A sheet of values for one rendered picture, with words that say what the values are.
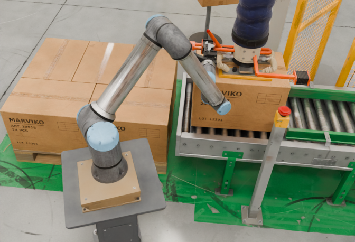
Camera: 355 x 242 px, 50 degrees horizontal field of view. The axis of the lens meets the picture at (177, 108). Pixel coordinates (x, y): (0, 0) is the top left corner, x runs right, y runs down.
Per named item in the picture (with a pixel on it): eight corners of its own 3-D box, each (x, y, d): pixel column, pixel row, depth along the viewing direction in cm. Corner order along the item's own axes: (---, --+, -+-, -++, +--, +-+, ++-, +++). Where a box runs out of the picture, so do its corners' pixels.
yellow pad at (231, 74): (270, 72, 248) (271, 66, 244) (272, 81, 240) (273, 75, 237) (218, 68, 248) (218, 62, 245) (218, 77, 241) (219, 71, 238)
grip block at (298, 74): (306, 77, 227) (308, 70, 224) (308, 86, 221) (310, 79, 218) (291, 76, 228) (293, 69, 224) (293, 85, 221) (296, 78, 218)
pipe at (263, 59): (268, 53, 258) (270, 46, 254) (272, 75, 239) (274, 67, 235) (218, 49, 259) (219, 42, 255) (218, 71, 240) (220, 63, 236)
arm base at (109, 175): (128, 182, 192) (125, 168, 186) (90, 185, 191) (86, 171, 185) (128, 155, 207) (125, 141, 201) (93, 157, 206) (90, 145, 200)
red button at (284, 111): (288, 111, 212) (290, 105, 210) (290, 119, 207) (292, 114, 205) (276, 110, 213) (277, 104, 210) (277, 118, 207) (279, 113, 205)
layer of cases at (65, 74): (176, 83, 365) (178, 47, 339) (166, 162, 291) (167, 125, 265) (54, 73, 369) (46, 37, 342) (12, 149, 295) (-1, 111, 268)
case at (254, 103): (270, 95, 293) (281, 52, 266) (277, 132, 263) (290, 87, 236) (192, 90, 294) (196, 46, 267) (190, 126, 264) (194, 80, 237)
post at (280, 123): (255, 211, 279) (288, 111, 212) (257, 219, 274) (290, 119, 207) (246, 210, 279) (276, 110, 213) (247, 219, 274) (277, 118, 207)
